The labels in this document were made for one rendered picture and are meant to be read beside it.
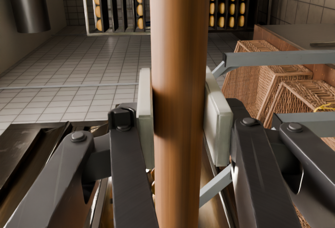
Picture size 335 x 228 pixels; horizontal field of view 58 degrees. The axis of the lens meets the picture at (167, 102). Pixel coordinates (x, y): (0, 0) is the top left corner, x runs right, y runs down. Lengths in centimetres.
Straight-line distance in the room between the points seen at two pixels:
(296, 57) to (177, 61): 101
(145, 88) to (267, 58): 96
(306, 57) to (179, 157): 101
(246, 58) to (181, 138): 93
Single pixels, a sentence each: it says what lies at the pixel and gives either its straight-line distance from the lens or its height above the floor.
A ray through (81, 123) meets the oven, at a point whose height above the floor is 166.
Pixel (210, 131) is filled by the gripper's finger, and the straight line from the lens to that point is 16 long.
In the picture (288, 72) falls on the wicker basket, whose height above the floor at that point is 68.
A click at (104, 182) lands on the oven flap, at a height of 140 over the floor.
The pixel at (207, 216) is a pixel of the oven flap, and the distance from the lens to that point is 126.
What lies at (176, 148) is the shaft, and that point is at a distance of 17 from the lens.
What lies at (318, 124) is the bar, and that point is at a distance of 67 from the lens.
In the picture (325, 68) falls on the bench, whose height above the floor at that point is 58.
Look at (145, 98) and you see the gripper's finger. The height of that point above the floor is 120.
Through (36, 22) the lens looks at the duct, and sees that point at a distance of 328.
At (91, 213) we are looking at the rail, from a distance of 109.
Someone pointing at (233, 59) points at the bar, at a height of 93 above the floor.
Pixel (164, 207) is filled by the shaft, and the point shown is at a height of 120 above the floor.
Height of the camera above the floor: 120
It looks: 2 degrees down
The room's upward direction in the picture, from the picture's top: 92 degrees counter-clockwise
